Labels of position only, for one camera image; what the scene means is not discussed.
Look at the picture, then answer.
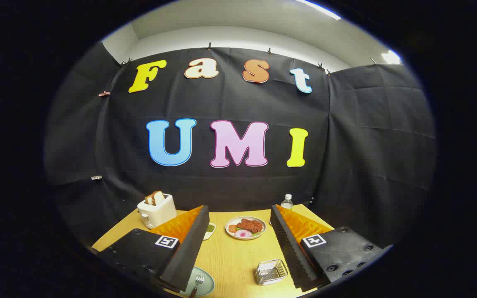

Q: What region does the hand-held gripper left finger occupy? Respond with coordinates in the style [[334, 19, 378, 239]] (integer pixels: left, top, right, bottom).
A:
[[98, 205, 210, 293]]

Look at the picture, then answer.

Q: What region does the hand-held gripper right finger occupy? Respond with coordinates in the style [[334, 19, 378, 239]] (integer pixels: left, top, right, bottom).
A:
[[270, 204, 393, 293]]

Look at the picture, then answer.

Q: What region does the metal fork with wooden handle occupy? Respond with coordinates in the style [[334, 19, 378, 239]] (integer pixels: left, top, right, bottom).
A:
[[189, 274, 205, 298]]

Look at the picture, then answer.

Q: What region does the pale green round plate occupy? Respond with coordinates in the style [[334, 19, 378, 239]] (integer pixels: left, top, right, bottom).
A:
[[180, 266, 215, 297]]

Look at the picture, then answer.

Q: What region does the white oval food plate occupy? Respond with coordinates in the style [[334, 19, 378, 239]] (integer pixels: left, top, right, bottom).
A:
[[225, 216, 267, 240]]

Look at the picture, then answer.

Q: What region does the brown grilled meat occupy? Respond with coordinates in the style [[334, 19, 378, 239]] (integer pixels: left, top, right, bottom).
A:
[[236, 219, 264, 233]]

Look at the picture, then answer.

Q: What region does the white toaster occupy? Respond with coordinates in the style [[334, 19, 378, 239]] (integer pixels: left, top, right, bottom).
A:
[[137, 194, 177, 229]]

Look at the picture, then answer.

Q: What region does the metal wire basket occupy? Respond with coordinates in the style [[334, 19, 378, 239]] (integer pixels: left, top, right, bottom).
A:
[[255, 260, 289, 286]]

